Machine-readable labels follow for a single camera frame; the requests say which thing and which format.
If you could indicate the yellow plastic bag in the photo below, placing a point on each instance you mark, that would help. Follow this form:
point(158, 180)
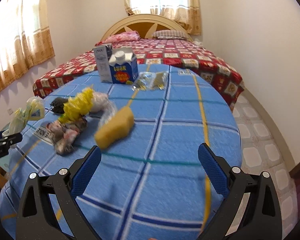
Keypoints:
point(77, 105)

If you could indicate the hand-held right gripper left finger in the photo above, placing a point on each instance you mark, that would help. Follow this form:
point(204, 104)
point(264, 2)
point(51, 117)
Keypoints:
point(86, 172)

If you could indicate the yellow sponge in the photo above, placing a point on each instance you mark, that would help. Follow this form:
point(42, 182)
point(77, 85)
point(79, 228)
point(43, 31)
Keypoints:
point(115, 127)

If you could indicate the printed plastic wrapper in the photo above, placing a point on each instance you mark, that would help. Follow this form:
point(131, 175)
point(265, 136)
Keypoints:
point(65, 135)

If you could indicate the white cloth bundle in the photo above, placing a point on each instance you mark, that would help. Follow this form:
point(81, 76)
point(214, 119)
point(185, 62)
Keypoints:
point(197, 42)

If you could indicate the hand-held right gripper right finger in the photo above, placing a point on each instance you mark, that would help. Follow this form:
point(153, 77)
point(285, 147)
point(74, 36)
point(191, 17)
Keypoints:
point(213, 172)

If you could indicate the wide beige curtain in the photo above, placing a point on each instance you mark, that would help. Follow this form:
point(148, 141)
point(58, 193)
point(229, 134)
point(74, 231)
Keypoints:
point(20, 42)

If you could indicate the black foam net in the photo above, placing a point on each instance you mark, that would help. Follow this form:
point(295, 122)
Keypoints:
point(58, 103)

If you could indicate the red checked bedspread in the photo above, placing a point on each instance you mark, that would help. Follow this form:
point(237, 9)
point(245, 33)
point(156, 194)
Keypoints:
point(190, 55)

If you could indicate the blue milk carton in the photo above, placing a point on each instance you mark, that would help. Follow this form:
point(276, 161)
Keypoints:
point(122, 70)

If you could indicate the pink pillow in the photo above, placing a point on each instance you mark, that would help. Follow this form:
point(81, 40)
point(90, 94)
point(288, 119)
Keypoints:
point(122, 37)

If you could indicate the narrow beige curtain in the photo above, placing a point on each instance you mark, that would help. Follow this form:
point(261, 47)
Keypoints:
point(187, 12)

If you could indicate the clear plastic bag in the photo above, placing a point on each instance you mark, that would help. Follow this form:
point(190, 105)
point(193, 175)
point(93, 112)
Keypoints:
point(107, 113)

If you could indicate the cream wooden headboard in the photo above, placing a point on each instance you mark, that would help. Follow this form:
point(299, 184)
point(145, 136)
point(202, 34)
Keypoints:
point(140, 26)

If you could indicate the striped pillow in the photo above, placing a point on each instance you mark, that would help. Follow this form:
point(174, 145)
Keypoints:
point(168, 34)

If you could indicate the pale green plastic bag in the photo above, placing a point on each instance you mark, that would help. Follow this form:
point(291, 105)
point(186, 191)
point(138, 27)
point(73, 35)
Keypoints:
point(35, 110)

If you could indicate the tall white carton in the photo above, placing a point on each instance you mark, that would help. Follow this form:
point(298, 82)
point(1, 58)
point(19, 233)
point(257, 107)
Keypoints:
point(102, 62)

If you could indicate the blue checked tablecloth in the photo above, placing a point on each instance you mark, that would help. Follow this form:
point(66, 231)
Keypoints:
point(165, 142)

